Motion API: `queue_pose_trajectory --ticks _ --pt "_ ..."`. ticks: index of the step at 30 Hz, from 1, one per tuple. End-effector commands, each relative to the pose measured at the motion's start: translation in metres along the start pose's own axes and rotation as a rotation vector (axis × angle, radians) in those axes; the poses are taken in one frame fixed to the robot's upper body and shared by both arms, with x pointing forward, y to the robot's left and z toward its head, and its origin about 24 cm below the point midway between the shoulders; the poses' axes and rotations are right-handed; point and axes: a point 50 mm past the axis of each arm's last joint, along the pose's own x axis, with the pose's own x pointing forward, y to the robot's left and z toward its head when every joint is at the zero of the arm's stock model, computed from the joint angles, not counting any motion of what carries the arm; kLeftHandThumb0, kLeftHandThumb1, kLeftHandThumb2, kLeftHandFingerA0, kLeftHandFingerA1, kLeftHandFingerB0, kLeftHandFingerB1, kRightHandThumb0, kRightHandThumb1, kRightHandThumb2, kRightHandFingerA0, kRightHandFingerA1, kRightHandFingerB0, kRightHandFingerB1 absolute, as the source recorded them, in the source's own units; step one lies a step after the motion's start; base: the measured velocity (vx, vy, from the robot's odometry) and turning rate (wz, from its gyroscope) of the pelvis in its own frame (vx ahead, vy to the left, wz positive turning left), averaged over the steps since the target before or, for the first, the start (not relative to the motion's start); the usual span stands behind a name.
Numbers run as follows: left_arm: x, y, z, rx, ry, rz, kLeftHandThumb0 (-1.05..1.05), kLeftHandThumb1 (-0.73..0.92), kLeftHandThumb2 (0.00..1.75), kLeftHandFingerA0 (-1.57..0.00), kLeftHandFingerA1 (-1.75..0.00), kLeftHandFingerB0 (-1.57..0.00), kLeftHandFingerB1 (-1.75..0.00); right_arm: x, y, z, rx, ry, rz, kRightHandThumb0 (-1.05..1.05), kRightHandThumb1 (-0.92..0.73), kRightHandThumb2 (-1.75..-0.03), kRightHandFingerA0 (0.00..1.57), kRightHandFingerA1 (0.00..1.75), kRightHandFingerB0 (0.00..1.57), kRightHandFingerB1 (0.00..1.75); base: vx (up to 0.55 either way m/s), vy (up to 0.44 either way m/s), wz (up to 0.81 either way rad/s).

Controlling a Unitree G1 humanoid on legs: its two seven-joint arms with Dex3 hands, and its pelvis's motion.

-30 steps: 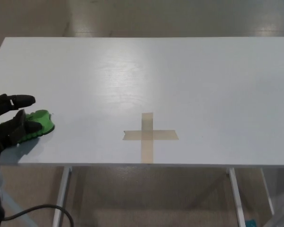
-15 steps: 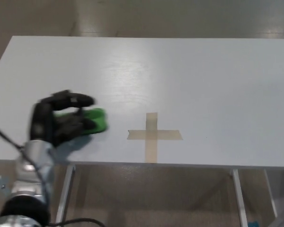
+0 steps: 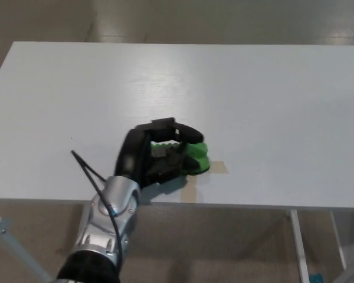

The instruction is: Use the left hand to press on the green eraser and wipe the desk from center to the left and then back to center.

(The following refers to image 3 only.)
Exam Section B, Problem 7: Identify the white table leg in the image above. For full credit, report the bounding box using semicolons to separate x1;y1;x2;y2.
329;211;348;271
289;209;311;283

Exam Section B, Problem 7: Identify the green whiteboard eraser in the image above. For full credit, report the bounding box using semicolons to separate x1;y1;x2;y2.
149;141;211;177

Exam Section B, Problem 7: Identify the beige masking tape mark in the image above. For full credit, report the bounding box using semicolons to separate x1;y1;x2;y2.
181;160;230;204

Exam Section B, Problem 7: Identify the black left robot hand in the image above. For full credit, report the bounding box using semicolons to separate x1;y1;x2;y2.
114;117;206;188

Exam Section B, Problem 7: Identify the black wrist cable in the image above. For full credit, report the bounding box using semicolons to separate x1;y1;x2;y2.
70;150;128;268

